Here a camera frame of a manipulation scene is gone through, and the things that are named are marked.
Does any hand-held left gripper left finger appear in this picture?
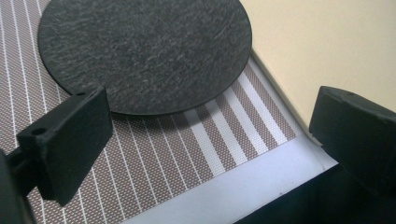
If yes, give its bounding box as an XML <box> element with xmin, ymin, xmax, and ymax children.
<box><xmin>6</xmin><ymin>86</ymin><xmax>114</xmax><ymax>207</ymax></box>

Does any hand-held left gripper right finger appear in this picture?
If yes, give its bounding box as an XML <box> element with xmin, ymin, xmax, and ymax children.
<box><xmin>308</xmin><ymin>85</ymin><xmax>396</xmax><ymax>198</ymax></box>

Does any brown white striped placemat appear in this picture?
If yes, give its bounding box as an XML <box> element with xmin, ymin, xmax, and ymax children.
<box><xmin>0</xmin><ymin>0</ymin><xmax>297</xmax><ymax>224</ymax></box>

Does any round dark slate plate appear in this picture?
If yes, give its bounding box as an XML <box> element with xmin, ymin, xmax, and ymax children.
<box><xmin>37</xmin><ymin>0</ymin><xmax>253</xmax><ymax>116</ymax></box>

